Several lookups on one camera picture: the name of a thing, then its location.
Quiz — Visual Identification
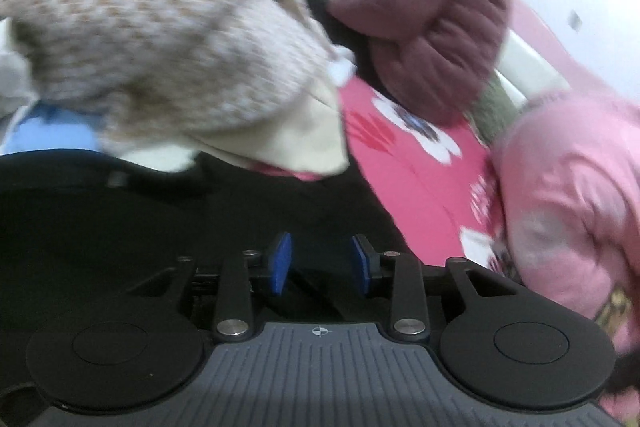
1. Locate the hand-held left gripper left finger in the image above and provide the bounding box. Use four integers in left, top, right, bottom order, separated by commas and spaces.
127, 232, 293, 342

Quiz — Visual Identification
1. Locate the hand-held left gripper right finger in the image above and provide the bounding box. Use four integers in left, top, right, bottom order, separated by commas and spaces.
350, 235, 523, 342

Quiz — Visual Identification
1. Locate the black printed sweatshirt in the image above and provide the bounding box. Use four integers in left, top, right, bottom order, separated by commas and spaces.
0, 149, 426, 408

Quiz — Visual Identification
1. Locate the pink floral blanket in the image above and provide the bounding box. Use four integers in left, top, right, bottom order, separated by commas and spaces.
250, 77, 526, 288

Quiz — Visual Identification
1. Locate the cream cloth with black trim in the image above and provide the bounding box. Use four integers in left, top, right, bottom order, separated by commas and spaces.
120, 82, 351, 175

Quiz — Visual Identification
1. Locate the white towel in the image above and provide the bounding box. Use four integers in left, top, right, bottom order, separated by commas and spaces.
327, 47, 357, 88

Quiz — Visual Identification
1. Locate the olive green cloth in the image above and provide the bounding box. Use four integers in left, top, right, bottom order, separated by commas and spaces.
467, 74, 526, 145

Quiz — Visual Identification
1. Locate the light blue cloth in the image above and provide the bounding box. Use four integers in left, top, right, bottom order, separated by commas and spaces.
0, 102, 108, 155

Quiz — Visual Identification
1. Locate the beige houndstooth knit sweater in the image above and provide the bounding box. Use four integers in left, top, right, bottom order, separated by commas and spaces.
0, 0, 333, 142

